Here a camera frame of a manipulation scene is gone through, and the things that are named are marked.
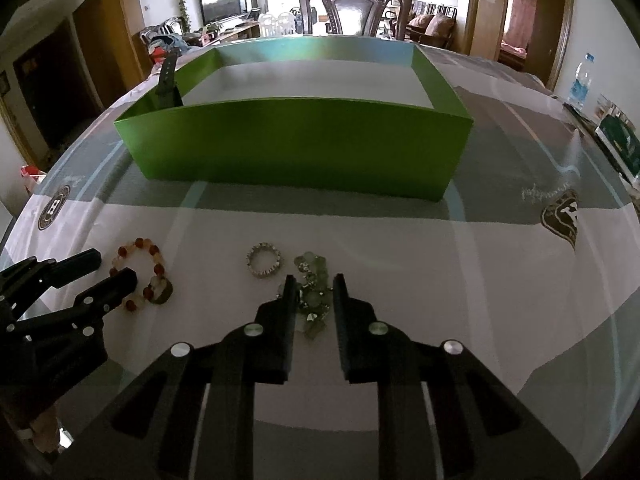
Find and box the red white bead bracelet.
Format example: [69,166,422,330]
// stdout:
[108,237,175,313]

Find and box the silver stretch ring bracelet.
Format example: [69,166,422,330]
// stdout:
[245,242,283,280]

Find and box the green jade charm bracelet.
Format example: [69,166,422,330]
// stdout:
[276,250,333,340]

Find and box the person's left hand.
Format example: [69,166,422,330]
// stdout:
[15,405,60,453]

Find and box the red white paper bag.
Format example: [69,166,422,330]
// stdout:
[20,165,47,195]

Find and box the plaid bed sheet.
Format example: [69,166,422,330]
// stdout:
[1,47,639,472]

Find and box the green cardboard box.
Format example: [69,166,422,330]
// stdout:
[115,36,473,202]

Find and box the wooden armchair with clothes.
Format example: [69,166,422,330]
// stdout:
[138,18,201,64]

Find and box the green white tissue box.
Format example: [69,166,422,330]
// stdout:
[597,115,639,185]

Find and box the clear water bottle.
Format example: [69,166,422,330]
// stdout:
[567,52,594,110]

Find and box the dark wooden chair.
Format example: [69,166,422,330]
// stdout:
[298,0,412,41]

